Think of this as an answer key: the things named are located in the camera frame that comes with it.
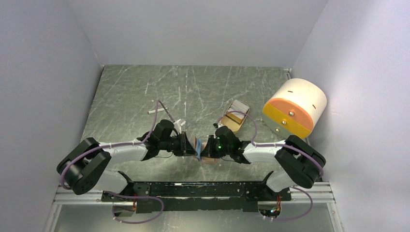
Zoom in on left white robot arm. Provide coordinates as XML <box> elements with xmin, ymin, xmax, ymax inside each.
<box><xmin>57</xmin><ymin>119</ymin><xmax>202</xmax><ymax>201</ymax></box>

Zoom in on white pen stick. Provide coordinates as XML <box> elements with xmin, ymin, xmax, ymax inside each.
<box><xmin>147</xmin><ymin>108</ymin><xmax>167</xmax><ymax>114</ymax></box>

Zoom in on brown leather card holder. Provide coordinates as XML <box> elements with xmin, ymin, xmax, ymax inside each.
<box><xmin>194</xmin><ymin>135</ymin><xmax>221</xmax><ymax>163</ymax></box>

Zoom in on wooden tray with cards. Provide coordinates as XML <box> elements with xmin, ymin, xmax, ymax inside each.
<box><xmin>220</xmin><ymin>100</ymin><xmax>249</xmax><ymax>133</ymax></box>

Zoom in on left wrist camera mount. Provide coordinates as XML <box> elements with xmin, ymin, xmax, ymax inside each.
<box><xmin>174</xmin><ymin>118</ymin><xmax>186</xmax><ymax>133</ymax></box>

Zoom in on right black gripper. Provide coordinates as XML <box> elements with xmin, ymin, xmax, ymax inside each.
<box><xmin>200</xmin><ymin>135</ymin><xmax>232</xmax><ymax>159</ymax></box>

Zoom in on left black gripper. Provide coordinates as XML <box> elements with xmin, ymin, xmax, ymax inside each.
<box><xmin>159</xmin><ymin>131</ymin><xmax>197</xmax><ymax>157</ymax></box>

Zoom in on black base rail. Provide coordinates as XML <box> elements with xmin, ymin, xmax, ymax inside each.
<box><xmin>101</xmin><ymin>181</ymin><xmax>292</xmax><ymax>214</ymax></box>

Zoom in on white orange yellow cylinder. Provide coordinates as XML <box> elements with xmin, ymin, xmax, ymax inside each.
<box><xmin>262</xmin><ymin>78</ymin><xmax>327</xmax><ymax>139</ymax></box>

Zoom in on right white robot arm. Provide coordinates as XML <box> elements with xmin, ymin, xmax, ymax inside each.
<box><xmin>195</xmin><ymin>126</ymin><xmax>326</xmax><ymax>200</ymax></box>

